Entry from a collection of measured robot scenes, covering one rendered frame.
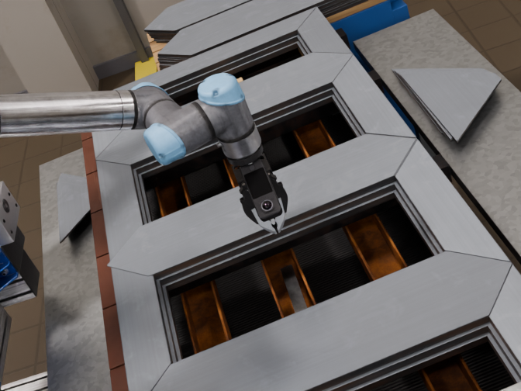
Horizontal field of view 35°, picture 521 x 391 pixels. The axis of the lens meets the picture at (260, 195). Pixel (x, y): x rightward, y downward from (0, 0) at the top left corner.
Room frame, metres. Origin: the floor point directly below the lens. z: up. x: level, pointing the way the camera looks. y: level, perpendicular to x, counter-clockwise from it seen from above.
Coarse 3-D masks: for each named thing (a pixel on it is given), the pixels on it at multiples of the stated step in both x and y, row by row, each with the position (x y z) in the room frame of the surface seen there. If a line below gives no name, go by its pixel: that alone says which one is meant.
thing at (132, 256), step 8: (136, 232) 1.53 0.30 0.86; (128, 240) 1.51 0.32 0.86; (136, 240) 1.50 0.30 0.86; (128, 248) 1.48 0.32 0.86; (136, 248) 1.47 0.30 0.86; (120, 256) 1.47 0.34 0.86; (128, 256) 1.46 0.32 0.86; (136, 256) 1.45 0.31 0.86; (144, 256) 1.44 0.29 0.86; (120, 264) 1.44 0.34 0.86; (128, 264) 1.43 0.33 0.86; (136, 264) 1.42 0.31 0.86; (144, 264) 1.41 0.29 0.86; (136, 272) 1.39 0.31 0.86; (144, 272) 1.38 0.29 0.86
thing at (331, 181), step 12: (312, 156) 1.55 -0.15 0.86; (324, 156) 1.53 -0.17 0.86; (336, 156) 1.51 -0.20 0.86; (312, 168) 1.50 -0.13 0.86; (324, 168) 1.49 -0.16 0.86; (336, 168) 1.47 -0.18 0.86; (312, 180) 1.46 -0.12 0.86; (324, 180) 1.45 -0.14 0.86; (336, 180) 1.43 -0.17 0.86; (348, 180) 1.41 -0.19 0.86; (324, 192) 1.41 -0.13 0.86; (336, 192) 1.39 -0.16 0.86; (348, 192) 1.37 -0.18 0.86; (324, 204) 1.37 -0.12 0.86
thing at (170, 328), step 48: (288, 48) 2.14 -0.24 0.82; (336, 96) 1.77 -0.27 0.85; (144, 192) 1.72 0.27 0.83; (384, 192) 1.36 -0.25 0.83; (240, 240) 1.37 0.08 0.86; (288, 240) 1.36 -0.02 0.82; (432, 240) 1.16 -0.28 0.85; (480, 336) 0.92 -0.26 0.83; (336, 384) 0.92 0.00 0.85; (384, 384) 0.91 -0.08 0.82
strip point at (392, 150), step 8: (368, 136) 1.54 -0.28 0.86; (376, 136) 1.53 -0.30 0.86; (384, 136) 1.51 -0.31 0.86; (376, 144) 1.50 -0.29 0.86; (384, 144) 1.48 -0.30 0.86; (392, 144) 1.47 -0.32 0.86; (400, 144) 1.46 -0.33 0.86; (408, 144) 1.45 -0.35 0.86; (384, 152) 1.46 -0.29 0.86; (392, 152) 1.45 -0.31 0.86; (400, 152) 1.44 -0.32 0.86; (384, 160) 1.43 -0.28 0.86; (392, 160) 1.42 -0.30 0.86; (400, 160) 1.41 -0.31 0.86; (392, 168) 1.39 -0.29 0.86
